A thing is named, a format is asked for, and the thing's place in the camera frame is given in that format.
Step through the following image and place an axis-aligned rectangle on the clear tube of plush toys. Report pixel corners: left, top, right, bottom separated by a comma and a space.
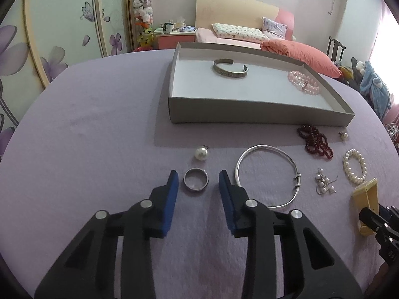
132, 0, 155, 50

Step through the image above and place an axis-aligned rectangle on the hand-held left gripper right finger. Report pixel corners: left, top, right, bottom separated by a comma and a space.
218, 170, 364, 299

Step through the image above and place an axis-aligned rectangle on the blue plush robe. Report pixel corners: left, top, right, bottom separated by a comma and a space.
358, 61, 392, 120

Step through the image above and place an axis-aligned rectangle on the dark red bead necklace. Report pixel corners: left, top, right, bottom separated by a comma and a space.
297, 125, 333, 160

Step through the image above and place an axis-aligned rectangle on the bed with pink sheet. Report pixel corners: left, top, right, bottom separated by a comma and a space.
196, 27, 262, 50

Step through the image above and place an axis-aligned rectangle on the pearl drop earrings cluster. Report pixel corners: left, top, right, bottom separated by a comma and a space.
314, 167, 339, 195

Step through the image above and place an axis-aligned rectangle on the pink nightstand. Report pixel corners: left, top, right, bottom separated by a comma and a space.
156, 31, 197, 50

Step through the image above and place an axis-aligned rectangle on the cream hair claw clip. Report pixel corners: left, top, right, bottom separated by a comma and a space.
352, 177, 380, 236

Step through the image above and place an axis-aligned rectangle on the bed with pillows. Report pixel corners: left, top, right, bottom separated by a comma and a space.
196, 0, 295, 41

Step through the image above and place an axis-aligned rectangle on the white floral pillow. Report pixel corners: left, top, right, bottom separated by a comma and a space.
211, 23, 270, 45

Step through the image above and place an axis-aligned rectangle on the salmon pink pillow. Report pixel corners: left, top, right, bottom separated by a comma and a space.
260, 39, 343, 78

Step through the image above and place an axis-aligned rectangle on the white pearl bracelet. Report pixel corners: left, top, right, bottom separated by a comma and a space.
342, 149, 367, 184

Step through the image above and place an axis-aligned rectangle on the pink bead bracelet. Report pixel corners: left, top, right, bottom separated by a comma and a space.
287, 70, 321, 95

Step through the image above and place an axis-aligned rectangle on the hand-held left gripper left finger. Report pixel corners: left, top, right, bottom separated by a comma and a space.
34, 170, 180, 299

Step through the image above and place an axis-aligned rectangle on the dark wooden chair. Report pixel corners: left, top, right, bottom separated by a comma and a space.
327, 36, 346, 63

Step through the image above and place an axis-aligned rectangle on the grey cardboard tray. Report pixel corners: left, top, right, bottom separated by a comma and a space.
168, 41, 356, 127

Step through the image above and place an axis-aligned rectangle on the wide silver ring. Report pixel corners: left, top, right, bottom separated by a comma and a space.
183, 168, 209, 193

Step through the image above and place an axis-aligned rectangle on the thin silver bangle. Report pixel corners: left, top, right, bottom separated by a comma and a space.
235, 145, 302, 209

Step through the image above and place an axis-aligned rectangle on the silver cuff bracelet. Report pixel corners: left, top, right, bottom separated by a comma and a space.
213, 59, 249, 78

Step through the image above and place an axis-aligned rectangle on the purple tablecloth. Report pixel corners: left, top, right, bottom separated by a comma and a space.
0, 48, 399, 299

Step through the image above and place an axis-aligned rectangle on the large pearl pendant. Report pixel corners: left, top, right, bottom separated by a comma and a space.
194, 145, 209, 162

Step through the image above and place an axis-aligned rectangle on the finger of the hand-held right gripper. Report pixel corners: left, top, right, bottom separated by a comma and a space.
358, 207, 390, 235

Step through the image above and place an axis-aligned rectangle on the floral sliding wardrobe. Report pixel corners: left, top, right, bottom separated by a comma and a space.
0, 0, 133, 159

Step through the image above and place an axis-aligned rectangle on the yellow plush toy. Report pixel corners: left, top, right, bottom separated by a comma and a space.
137, 28, 155, 50

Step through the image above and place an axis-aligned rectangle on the purple print pillow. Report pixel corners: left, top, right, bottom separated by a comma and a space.
261, 17, 288, 40

